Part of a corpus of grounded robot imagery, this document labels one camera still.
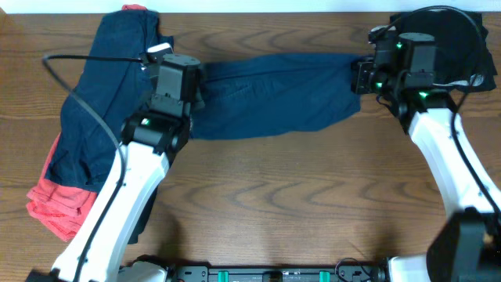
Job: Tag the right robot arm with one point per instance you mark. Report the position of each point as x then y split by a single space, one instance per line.
401 72

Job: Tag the red garment in pile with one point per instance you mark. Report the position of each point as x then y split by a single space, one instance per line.
62 209

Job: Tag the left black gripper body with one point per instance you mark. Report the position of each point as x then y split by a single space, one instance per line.
196 99

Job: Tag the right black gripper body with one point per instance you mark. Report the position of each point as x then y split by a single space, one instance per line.
383 81

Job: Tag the navy shorts in pile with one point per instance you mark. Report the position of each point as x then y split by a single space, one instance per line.
112 84

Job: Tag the black folded clothes stack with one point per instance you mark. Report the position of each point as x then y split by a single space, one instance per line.
459 59

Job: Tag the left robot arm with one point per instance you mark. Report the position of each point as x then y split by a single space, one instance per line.
150 140

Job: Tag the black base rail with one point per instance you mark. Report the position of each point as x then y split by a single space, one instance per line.
274 274

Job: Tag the navy blue shorts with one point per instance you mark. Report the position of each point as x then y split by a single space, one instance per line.
274 94

